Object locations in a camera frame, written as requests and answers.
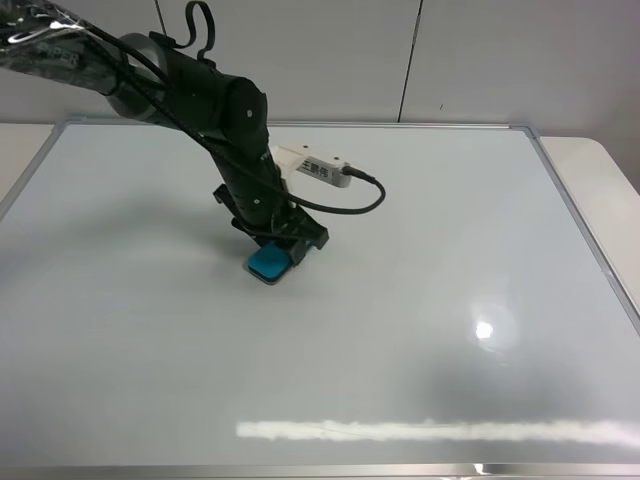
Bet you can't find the white whiteboard with aluminium frame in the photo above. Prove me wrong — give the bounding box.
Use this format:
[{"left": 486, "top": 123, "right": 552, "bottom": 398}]
[{"left": 1, "top": 119, "right": 639, "bottom": 479}]

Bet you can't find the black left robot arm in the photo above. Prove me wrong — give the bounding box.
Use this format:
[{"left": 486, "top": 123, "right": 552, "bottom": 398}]
[{"left": 1, "top": 1, "right": 328, "bottom": 264}]

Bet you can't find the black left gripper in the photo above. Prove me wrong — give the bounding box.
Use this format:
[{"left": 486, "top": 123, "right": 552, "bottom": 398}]
[{"left": 213, "top": 149, "right": 329, "bottom": 266}]

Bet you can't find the blue whiteboard eraser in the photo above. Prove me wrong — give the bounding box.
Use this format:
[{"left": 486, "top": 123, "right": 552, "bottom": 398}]
[{"left": 246, "top": 242, "right": 293, "bottom": 285}]

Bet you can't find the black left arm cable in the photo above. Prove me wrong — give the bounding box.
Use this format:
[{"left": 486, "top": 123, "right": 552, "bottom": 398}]
[{"left": 64, "top": 0, "right": 387, "bottom": 236}]

